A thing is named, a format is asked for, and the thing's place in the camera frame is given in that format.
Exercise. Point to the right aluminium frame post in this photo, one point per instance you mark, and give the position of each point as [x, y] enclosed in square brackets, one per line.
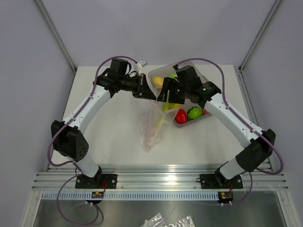
[260, 34]

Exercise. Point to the clear zip top bag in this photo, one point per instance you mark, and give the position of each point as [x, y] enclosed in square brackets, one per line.
[145, 120]

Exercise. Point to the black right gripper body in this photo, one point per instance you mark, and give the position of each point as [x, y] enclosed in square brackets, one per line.
[184, 90]

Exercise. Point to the aluminium mounting rail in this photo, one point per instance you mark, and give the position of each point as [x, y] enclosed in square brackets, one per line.
[155, 178]

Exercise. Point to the small circuit board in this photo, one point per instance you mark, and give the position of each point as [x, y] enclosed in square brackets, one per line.
[97, 194]
[226, 196]

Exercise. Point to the green celery bunch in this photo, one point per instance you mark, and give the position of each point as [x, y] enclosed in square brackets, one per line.
[161, 120]

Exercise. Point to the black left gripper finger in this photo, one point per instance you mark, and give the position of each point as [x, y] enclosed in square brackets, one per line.
[145, 94]
[146, 86]

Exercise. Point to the left small circuit board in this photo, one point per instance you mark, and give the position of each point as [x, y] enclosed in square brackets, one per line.
[97, 194]

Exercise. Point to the clear plastic food bin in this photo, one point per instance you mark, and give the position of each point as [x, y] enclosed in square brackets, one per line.
[208, 92]

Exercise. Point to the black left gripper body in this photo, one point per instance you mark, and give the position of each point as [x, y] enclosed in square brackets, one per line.
[132, 84]

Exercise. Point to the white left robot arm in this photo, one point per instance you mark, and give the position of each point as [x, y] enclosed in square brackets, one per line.
[68, 135]

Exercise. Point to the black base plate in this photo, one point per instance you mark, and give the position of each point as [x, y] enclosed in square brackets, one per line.
[213, 181]
[100, 181]

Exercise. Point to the crumpled clear plastic bag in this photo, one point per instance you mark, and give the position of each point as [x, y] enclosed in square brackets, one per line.
[156, 221]

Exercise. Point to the pink peach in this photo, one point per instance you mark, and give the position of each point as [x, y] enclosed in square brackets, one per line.
[205, 112]

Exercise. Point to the red bell pepper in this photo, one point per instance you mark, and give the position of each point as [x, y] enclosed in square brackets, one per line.
[181, 116]

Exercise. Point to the green chayote gourd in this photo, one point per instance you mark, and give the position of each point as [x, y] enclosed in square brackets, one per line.
[173, 75]

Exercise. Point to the yellow bell pepper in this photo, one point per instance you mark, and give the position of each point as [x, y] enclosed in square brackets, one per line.
[167, 106]

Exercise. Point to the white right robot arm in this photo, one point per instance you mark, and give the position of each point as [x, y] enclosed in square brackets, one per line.
[257, 144]

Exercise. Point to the green toy watermelon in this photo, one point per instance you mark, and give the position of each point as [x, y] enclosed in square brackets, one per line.
[194, 112]

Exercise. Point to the left aluminium frame post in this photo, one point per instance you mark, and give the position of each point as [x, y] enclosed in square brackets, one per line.
[56, 36]

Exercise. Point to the right small circuit board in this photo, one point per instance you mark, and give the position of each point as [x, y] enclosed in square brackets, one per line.
[226, 196]

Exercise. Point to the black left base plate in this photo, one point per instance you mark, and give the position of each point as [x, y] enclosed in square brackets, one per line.
[100, 181]

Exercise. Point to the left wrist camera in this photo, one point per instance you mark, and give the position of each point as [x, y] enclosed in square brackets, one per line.
[140, 65]

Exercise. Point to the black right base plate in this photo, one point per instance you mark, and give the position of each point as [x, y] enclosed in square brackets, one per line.
[213, 181]

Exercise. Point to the white slotted cable duct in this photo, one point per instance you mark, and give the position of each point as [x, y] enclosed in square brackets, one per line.
[133, 196]

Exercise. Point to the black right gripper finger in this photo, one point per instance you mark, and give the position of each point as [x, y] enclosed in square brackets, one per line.
[176, 100]
[168, 90]

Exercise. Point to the aluminium frame post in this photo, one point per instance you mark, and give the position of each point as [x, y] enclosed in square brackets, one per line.
[260, 34]
[56, 36]

